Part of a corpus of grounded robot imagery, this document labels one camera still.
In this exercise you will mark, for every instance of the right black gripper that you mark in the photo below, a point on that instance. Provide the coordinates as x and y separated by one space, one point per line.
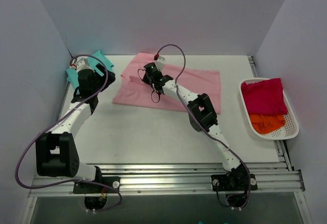
145 77

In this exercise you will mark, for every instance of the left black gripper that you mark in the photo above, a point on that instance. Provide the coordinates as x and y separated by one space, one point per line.
106 74

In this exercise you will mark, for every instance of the pink t-shirt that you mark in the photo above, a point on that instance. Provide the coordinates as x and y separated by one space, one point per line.
134 92

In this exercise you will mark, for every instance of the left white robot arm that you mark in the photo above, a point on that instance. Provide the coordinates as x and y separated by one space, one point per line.
56 152

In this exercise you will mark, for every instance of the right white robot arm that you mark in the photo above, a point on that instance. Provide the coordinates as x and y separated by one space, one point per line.
202 115

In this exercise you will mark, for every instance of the teal folded t-shirt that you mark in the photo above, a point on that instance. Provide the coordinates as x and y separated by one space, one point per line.
73 76

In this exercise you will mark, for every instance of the magenta t-shirt in basket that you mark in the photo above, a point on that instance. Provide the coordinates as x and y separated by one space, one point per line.
264 97

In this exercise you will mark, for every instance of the orange t-shirt in basket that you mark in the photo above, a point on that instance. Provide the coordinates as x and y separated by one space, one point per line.
265 124

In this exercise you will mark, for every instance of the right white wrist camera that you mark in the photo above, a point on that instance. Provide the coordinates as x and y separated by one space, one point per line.
160 62

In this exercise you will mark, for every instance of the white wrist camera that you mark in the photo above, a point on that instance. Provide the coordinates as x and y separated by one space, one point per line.
160 62
79 64

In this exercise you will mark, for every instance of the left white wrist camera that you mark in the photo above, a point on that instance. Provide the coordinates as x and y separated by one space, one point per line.
79 64

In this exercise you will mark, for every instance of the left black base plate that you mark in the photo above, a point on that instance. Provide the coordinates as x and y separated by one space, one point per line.
106 185

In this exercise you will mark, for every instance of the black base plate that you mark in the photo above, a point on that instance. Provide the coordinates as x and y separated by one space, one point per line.
106 185
228 183

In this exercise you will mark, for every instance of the aluminium rail frame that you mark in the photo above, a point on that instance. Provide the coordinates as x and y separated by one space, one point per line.
166 179

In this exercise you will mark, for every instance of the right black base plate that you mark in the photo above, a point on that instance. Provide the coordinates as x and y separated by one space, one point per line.
228 183

